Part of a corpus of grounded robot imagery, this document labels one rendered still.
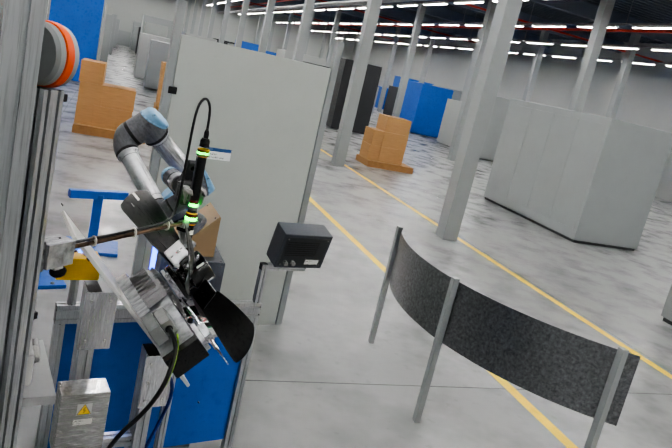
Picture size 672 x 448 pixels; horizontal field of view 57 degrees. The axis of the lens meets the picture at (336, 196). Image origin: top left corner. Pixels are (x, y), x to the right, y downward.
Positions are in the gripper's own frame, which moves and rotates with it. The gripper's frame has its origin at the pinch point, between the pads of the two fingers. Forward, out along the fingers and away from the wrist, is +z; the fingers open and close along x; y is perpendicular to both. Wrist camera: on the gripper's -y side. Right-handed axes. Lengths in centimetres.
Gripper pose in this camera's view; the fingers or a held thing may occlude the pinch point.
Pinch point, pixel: (198, 192)
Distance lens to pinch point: 227.2
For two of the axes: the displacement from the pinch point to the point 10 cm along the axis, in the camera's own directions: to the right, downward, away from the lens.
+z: 5.1, 2.7, -8.2
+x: -8.4, -0.8, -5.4
